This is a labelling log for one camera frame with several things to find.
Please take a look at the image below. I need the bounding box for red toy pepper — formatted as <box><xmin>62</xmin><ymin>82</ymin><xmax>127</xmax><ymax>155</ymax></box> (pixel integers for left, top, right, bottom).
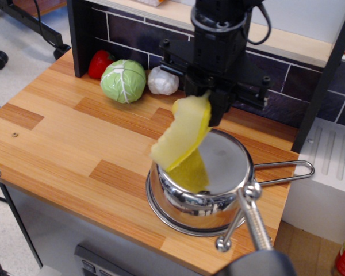
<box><xmin>88</xmin><ymin>50</ymin><xmax>115</xmax><ymax>79</ymax></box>

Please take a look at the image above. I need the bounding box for grey oven control panel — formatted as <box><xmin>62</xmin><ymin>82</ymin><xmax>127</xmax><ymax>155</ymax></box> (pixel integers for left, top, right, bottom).
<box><xmin>74</xmin><ymin>245</ymin><xmax>132</xmax><ymax>276</ymax></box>

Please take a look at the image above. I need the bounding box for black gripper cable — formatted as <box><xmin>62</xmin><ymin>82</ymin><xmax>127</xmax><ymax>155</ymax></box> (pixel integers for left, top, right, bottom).
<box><xmin>243</xmin><ymin>2</ymin><xmax>273</xmax><ymax>46</ymax></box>

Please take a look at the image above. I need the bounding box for white toy garlic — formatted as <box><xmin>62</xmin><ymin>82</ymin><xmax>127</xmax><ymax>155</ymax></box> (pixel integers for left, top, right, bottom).
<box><xmin>148</xmin><ymin>66</ymin><xmax>179</xmax><ymax>95</ymax></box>

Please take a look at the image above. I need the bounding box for stainless steel pot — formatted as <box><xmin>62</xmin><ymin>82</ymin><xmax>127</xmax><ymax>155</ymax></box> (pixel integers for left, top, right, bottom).
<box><xmin>146</xmin><ymin>129</ymin><xmax>315</xmax><ymax>237</ymax></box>

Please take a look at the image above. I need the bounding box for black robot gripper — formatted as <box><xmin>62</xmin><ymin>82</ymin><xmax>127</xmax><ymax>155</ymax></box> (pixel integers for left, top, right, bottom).
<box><xmin>159</xmin><ymin>22</ymin><xmax>274</xmax><ymax>127</ymax></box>

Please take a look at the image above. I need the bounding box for yellow sponge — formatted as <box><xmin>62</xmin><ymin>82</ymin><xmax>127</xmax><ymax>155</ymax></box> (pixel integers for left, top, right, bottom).
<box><xmin>150</xmin><ymin>90</ymin><xmax>211</xmax><ymax>193</ymax></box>

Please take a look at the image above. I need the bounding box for light wooden shelf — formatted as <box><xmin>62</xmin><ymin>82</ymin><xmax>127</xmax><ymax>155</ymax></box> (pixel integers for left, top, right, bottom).
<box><xmin>94</xmin><ymin>1</ymin><xmax>334</xmax><ymax>68</ymax></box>

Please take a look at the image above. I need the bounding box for black shelf post left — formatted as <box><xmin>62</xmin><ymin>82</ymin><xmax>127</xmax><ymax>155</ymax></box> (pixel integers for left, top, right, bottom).
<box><xmin>67</xmin><ymin>1</ymin><xmax>100</xmax><ymax>78</ymax></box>

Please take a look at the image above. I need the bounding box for black shelf post right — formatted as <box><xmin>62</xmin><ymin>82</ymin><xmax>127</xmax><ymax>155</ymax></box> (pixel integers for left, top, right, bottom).
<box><xmin>291</xmin><ymin>0</ymin><xmax>345</xmax><ymax>153</ymax></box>

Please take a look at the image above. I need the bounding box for black clamp body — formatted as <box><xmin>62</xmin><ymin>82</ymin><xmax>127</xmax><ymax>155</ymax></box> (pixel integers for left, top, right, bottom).
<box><xmin>214</xmin><ymin>250</ymin><xmax>297</xmax><ymax>275</ymax></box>

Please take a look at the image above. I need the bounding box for white toy sink drainer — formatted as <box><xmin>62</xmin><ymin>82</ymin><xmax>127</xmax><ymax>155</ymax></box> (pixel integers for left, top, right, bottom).
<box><xmin>282</xmin><ymin>118</ymin><xmax>345</xmax><ymax>244</ymax></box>

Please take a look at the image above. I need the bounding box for green toy cabbage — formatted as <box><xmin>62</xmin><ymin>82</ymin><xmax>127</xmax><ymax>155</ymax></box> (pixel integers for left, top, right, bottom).
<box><xmin>100</xmin><ymin>59</ymin><xmax>147</xmax><ymax>104</ymax></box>

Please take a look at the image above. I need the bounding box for black stand base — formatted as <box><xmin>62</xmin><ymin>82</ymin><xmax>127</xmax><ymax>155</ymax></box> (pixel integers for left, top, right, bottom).
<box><xmin>0</xmin><ymin>0</ymin><xmax>71</xmax><ymax>60</ymax></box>

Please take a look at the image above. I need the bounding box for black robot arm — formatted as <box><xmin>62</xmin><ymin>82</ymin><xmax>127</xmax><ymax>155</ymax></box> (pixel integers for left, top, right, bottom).
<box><xmin>160</xmin><ymin>1</ymin><xmax>273</xmax><ymax>127</ymax></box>

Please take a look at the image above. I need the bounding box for black shelf post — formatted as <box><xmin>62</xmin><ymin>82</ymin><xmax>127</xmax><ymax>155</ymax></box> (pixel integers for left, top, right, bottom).
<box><xmin>67</xmin><ymin>1</ymin><xmax>100</xmax><ymax>78</ymax></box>
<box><xmin>291</xmin><ymin>0</ymin><xmax>345</xmax><ymax>153</ymax></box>

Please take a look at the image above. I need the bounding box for metal clamp screw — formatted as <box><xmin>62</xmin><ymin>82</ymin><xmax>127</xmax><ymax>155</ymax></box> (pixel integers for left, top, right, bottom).
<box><xmin>216</xmin><ymin>182</ymin><xmax>273</xmax><ymax>252</ymax></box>

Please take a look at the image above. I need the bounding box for yellow toy potato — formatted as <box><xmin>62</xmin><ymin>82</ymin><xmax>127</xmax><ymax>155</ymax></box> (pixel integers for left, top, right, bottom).
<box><xmin>171</xmin><ymin>99</ymin><xmax>180</xmax><ymax>115</ymax></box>

